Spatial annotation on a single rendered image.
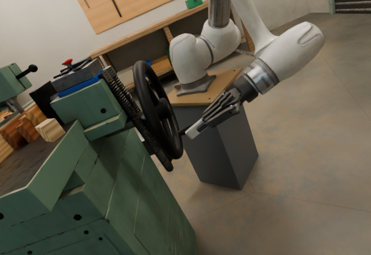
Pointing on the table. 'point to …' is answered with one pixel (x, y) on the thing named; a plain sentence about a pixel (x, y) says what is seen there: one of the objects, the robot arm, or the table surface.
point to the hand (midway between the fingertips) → (196, 128)
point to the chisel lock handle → (27, 71)
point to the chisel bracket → (12, 83)
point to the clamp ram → (45, 99)
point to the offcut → (50, 129)
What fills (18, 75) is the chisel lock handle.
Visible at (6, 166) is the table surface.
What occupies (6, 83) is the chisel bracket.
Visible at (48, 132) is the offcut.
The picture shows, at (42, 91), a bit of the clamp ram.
